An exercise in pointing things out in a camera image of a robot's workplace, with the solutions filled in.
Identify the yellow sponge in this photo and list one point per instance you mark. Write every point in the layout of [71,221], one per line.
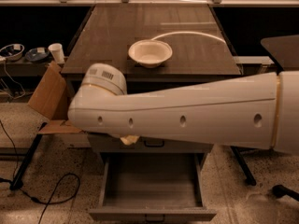
[129,139]

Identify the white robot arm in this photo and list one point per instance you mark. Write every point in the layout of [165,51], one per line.
[260,111]

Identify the grey drawer cabinet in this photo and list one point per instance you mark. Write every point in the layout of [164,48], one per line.
[200,53]

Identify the grey middle drawer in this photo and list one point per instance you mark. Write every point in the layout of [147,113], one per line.
[103,143]

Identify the grey drawer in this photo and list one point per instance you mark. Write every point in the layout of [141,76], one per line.
[103,143]
[152,188]

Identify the grey bottom drawer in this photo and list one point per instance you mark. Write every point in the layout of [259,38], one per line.
[152,188]

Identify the brown cardboard box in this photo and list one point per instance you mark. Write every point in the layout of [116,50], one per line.
[51,100]

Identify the white paper cup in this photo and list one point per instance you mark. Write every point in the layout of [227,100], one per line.
[56,50]

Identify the blue bowl near cup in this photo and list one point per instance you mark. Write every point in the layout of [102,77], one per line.
[37,55]

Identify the black right table leg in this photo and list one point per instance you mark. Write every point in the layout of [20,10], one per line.
[250,180]

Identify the black table leg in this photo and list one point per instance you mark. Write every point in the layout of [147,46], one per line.
[250,180]
[17,179]

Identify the blue bowl far left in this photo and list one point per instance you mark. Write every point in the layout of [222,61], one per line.
[12,52]

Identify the black left table leg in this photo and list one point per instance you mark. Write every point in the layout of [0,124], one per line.
[17,179]

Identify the black chair caster foot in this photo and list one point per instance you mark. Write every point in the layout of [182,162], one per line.
[279,191]

